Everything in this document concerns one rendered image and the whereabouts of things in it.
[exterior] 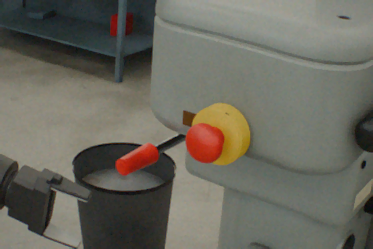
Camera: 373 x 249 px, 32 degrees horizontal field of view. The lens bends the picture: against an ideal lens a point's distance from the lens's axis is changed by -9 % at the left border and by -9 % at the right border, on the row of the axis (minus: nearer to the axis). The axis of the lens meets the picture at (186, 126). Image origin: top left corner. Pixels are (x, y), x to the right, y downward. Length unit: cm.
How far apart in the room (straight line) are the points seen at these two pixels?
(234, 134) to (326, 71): 12
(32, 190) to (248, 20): 49
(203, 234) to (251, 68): 317
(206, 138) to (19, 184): 44
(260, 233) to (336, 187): 17
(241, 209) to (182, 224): 300
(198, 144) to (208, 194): 355
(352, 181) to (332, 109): 14
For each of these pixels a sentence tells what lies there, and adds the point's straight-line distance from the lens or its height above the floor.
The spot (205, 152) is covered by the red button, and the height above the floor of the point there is 176.
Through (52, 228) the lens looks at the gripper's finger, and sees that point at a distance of 111.
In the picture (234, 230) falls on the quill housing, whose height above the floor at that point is 156.
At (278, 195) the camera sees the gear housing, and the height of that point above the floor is 165.
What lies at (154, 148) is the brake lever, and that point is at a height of 171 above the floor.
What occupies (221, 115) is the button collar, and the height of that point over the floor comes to 178.
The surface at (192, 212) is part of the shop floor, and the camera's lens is 403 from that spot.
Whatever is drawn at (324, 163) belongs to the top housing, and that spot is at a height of 175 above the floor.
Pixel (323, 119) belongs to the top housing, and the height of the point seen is 180.
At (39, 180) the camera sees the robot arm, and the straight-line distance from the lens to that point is 103.
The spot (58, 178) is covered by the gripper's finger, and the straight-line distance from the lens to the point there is 103.
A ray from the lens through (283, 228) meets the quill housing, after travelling 89.
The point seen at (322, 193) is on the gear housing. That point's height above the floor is 167.
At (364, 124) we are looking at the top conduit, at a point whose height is 180.
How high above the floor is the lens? 205
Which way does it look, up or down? 24 degrees down
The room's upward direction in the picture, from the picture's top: 4 degrees clockwise
